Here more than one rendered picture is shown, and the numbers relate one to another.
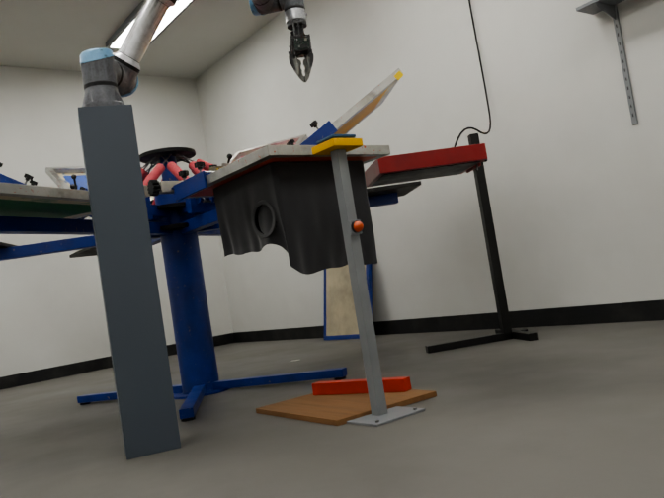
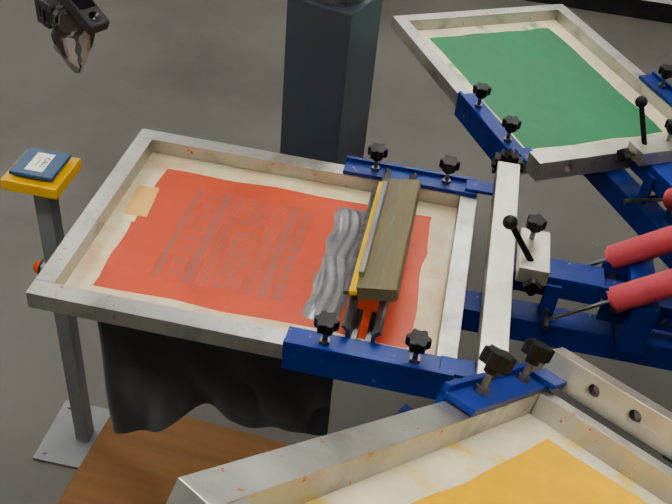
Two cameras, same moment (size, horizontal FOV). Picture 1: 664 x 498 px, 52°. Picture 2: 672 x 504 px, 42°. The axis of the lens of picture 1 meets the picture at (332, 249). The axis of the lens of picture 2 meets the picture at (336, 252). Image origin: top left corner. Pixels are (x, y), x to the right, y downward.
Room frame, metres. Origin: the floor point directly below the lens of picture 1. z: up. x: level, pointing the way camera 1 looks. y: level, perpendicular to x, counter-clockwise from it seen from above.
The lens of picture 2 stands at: (3.90, -0.70, 2.10)
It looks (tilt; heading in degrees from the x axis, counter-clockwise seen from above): 40 degrees down; 135
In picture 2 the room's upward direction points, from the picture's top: 6 degrees clockwise
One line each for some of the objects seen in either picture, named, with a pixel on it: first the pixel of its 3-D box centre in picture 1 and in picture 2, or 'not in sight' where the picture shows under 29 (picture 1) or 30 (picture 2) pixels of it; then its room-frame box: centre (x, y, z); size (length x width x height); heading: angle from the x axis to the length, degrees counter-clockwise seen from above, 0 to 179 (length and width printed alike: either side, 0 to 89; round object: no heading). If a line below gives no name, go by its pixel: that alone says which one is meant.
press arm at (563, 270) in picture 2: not in sight; (556, 278); (3.29, 0.52, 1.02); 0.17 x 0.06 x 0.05; 37
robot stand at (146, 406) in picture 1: (127, 279); (319, 187); (2.38, 0.73, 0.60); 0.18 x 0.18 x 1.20; 20
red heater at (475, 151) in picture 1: (422, 166); not in sight; (3.87, -0.59, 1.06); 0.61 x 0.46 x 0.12; 97
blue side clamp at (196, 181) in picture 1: (194, 186); (409, 185); (2.86, 0.54, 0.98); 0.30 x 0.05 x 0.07; 37
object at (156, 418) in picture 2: not in sight; (219, 387); (2.92, -0.02, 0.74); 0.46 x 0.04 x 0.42; 37
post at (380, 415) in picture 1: (358, 277); (66, 320); (2.32, -0.07, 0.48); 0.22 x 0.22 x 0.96; 37
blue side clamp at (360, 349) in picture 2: not in sight; (367, 362); (3.20, 0.10, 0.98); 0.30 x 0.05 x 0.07; 37
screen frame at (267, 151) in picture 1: (278, 173); (275, 242); (2.84, 0.18, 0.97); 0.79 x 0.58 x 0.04; 37
